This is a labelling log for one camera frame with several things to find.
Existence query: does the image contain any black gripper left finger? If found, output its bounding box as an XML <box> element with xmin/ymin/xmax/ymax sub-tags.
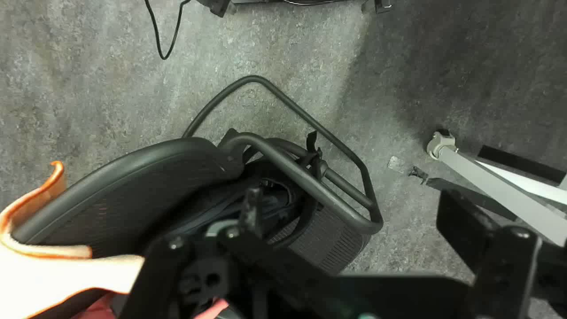
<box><xmin>121</xmin><ymin>235</ymin><xmax>197</xmax><ymax>319</ymax></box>

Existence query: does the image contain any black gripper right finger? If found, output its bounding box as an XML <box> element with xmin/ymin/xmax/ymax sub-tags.
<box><xmin>472</xmin><ymin>226</ymin><xmax>543</xmax><ymax>319</ymax></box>

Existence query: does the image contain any red shirt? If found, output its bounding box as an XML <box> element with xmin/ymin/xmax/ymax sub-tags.
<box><xmin>70</xmin><ymin>290</ymin><xmax>233</xmax><ymax>319</ymax></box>

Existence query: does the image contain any peach towel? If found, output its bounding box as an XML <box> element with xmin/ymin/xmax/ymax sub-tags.
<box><xmin>0</xmin><ymin>157</ymin><xmax>148</xmax><ymax>319</ymax></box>

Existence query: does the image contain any black mesh cantilever chair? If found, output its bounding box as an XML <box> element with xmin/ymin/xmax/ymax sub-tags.
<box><xmin>11</xmin><ymin>74</ymin><xmax>385</xmax><ymax>279</ymax></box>

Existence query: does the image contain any grey metal stand leg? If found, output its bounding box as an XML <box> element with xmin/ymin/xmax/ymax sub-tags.
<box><xmin>426</xmin><ymin>129</ymin><xmax>567</xmax><ymax>248</ymax></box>

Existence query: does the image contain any black flat bar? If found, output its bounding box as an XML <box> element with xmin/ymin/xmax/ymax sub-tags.
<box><xmin>477</xmin><ymin>143</ymin><xmax>567</xmax><ymax>186</ymax></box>

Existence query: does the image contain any black backpack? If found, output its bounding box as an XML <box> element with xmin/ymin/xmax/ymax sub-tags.
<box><xmin>202</xmin><ymin>131</ymin><xmax>371</xmax><ymax>278</ymax></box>

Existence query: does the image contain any thin black looped cable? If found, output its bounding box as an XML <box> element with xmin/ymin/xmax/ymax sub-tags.
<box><xmin>144</xmin><ymin>0</ymin><xmax>192</xmax><ymax>61</ymax></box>

